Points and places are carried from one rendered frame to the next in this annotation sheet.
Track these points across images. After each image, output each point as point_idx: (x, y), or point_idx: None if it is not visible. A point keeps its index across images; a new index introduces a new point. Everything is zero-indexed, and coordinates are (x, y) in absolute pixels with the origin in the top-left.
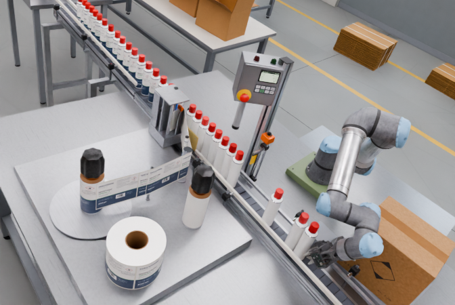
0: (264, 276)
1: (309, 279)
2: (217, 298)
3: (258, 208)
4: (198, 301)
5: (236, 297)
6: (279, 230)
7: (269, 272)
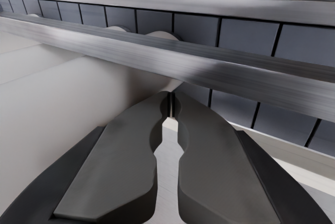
0: (173, 145)
1: (274, 134)
2: (159, 213)
3: (10, 9)
4: (151, 223)
5: (175, 205)
6: (68, 17)
7: (172, 130)
